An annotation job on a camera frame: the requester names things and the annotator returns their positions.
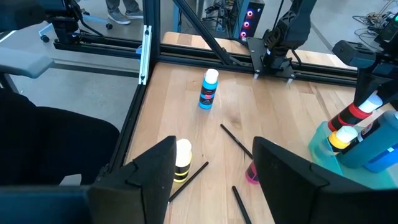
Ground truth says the black grey-armed office chair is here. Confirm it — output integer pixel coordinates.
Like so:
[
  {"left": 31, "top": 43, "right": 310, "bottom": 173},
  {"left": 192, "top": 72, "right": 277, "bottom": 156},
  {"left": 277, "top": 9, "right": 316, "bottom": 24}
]
[{"left": 0, "top": 46, "right": 121, "bottom": 187}]

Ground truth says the pale blue office chair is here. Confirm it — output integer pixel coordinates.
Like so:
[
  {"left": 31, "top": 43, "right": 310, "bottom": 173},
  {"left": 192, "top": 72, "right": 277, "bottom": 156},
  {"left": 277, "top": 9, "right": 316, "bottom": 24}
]
[{"left": 39, "top": 12, "right": 113, "bottom": 44}]

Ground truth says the translucent teal plastic bin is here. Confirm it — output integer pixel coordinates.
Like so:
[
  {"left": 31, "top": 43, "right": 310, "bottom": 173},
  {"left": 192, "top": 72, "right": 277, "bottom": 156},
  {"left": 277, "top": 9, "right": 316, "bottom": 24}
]
[{"left": 308, "top": 121, "right": 398, "bottom": 190}]

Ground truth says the small red paint bottle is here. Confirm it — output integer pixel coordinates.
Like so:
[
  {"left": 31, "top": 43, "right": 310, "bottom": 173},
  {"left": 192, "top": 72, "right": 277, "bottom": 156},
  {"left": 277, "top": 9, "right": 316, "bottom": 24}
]
[{"left": 328, "top": 94, "right": 384, "bottom": 133}]

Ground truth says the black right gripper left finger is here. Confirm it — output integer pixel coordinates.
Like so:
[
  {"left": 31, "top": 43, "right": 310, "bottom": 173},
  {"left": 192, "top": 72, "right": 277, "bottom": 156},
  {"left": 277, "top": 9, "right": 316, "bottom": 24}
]
[{"left": 0, "top": 136, "right": 177, "bottom": 224}]

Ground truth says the person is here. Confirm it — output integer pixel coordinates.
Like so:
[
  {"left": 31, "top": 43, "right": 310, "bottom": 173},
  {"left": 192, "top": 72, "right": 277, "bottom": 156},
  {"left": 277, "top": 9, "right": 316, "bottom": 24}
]
[{"left": 104, "top": 0, "right": 144, "bottom": 26}]

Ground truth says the computer with purple lights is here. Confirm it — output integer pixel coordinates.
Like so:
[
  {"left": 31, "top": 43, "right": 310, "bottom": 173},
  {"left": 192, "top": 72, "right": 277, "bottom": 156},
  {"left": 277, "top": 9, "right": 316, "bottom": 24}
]
[{"left": 239, "top": 0, "right": 265, "bottom": 40}]

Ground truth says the yellow paint bottle black label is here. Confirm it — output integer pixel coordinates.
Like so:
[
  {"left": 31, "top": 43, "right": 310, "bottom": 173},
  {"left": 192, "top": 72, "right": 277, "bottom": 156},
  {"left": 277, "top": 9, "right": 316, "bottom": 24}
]
[{"left": 174, "top": 138, "right": 193, "bottom": 184}]

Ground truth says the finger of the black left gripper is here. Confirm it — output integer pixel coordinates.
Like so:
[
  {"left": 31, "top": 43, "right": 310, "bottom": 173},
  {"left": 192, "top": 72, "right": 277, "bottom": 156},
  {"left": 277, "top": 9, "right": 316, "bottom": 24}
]
[
  {"left": 354, "top": 74, "right": 379, "bottom": 107},
  {"left": 382, "top": 79, "right": 398, "bottom": 110}
]

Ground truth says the small magenta paint bottle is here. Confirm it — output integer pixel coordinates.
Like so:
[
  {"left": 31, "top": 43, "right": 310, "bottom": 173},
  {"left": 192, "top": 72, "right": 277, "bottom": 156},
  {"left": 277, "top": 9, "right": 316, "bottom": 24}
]
[{"left": 244, "top": 160, "right": 261, "bottom": 185}]

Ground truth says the large blue paint bottle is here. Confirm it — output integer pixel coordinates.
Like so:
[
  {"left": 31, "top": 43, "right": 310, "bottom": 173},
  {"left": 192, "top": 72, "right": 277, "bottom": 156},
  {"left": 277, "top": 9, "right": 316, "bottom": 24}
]
[{"left": 363, "top": 149, "right": 398, "bottom": 174}]

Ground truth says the silver frame bracket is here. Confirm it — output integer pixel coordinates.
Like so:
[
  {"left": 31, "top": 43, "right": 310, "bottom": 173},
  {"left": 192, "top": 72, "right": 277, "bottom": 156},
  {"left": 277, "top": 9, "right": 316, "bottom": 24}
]
[{"left": 138, "top": 25, "right": 152, "bottom": 85}]

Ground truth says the small blue paint bottle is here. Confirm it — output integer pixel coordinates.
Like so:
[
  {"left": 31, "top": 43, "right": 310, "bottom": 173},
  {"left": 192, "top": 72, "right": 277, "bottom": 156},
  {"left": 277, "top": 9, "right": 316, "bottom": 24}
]
[{"left": 198, "top": 68, "right": 220, "bottom": 110}]

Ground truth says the black aluminium rig frame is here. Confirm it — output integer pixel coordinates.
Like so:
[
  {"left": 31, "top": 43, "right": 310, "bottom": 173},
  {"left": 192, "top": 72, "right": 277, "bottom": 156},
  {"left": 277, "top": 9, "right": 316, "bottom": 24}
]
[{"left": 52, "top": 0, "right": 358, "bottom": 181}]

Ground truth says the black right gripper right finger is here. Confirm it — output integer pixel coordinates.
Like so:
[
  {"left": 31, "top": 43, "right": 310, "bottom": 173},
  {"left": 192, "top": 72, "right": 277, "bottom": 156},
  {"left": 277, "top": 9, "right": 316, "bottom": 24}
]
[{"left": 252, "top": 136, "right": 398, "bottom": 224}]

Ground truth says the small orange paint bottle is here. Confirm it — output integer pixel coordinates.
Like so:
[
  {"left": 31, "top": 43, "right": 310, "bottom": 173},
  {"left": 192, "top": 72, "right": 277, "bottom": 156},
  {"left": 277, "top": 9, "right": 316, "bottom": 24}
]
[{"left": 328, "top": 125, "right": 359, "bottom": 155}]

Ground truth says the black handled paint brush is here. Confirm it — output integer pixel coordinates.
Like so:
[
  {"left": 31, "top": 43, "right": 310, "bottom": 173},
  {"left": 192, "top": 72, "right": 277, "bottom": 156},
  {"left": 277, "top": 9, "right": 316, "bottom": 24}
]
[
  {"left": 220, "top": 123, "right": 254, "bottom": 159},
  {"left": 231, "top": 185, "right": 252, "bottom": 224},
  {"left": 169, "top": 161, "right": 210, "bottom": 203}
]

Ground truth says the floor cable tangle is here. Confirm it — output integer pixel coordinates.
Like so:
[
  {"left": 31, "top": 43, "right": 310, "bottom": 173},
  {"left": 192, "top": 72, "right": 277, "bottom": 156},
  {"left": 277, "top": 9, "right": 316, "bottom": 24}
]
[{"left": 353, "top": 4, "right": 398, "bottom": 41}]

